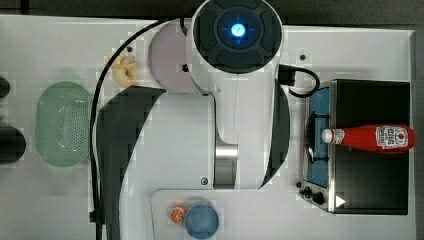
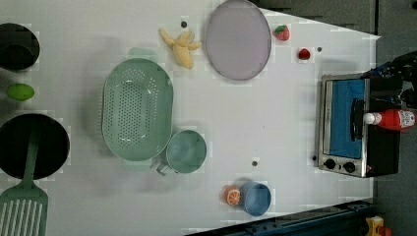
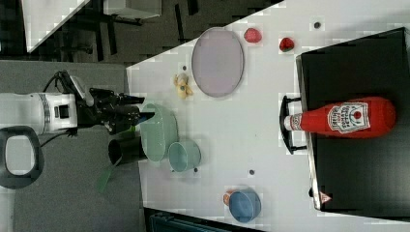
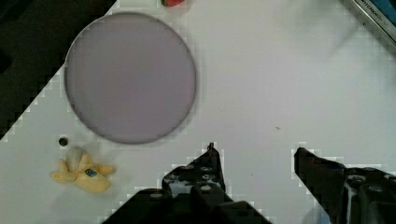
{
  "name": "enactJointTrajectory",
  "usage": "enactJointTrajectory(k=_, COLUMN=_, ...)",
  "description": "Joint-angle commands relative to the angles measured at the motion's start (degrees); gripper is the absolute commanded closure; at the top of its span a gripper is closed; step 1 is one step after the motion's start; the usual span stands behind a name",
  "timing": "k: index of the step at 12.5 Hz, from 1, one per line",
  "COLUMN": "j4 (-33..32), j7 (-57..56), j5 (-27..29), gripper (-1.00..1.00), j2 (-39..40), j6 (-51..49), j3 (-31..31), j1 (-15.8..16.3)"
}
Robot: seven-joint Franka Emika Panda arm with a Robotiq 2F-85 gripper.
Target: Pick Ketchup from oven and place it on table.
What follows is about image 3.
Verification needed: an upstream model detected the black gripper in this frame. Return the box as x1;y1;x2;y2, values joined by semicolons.
75;88;155;135

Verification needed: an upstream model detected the red ketchup bottle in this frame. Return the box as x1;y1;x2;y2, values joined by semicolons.
281;97;395;139

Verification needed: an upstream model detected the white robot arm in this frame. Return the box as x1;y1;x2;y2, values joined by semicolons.
1;88;155;189

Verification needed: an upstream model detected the black toaster oven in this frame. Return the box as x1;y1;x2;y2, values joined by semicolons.
279;27;409;221

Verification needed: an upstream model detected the green oval colander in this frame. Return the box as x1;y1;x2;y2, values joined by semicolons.
140;103;179;161

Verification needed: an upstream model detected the black utensil holder cup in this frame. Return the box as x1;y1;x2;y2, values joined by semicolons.
108;137;147;165

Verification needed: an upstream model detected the peeled banana toy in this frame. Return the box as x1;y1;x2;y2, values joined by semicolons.
173;73;193;100

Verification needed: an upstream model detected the teal green mug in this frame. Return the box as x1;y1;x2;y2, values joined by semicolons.
168;139;201;172

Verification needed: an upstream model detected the green slotted spatula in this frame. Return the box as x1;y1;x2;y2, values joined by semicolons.
96;158;122;193

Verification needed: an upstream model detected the purple round plate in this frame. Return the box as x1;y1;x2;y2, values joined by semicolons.
191;27;245;98

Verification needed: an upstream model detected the orange slice toy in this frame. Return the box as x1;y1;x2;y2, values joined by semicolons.
223;189;233;206

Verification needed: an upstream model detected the pink strawberry toy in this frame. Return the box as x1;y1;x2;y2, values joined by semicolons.
244;28;262;44

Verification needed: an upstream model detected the blue cup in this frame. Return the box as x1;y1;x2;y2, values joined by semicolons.
227;188;261;223

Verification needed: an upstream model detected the red strawberry toy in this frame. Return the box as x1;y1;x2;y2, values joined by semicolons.
279;38;295;52

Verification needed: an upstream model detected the blue metal frame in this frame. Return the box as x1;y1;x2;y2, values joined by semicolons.
150;213;230;232

